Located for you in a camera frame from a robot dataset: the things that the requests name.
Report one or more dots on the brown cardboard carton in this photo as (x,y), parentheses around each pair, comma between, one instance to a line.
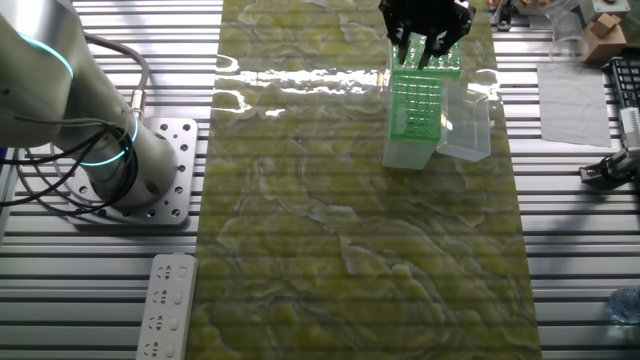
(607,47)

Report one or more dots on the clear plastic cup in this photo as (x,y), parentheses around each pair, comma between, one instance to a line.
(570,50)

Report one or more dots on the clear water bottle blue cap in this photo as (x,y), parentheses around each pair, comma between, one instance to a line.
(627,305)

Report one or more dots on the black corner bracket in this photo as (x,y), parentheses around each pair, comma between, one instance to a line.
(505,20)

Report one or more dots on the small cardboard cube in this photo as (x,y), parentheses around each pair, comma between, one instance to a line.
(605,22)

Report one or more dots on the white power strip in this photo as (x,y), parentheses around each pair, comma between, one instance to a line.
(167,300)

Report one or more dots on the green rack pipette tip box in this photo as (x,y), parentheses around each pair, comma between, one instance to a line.
(465,125)
(452,72)

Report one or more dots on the green marble pattern mat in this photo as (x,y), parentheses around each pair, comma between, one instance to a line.
(325,225)

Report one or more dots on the translucent large pipette tip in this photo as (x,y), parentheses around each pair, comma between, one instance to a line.
(399,119)
(399,129)

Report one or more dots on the white vented device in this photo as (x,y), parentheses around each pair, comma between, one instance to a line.
(631,127)

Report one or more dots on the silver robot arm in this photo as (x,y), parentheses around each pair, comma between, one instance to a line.
(50,100)

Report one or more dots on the grey metal box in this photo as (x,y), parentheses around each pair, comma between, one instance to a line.
(610,5)

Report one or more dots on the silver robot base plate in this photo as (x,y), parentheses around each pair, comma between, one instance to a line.
(182,200)

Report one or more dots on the black keyboard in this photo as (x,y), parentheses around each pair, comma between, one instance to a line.
(627,80)

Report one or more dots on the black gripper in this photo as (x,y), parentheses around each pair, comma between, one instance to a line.
(425,15)

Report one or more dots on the black tool at right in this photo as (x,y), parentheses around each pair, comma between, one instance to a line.
(600,175)

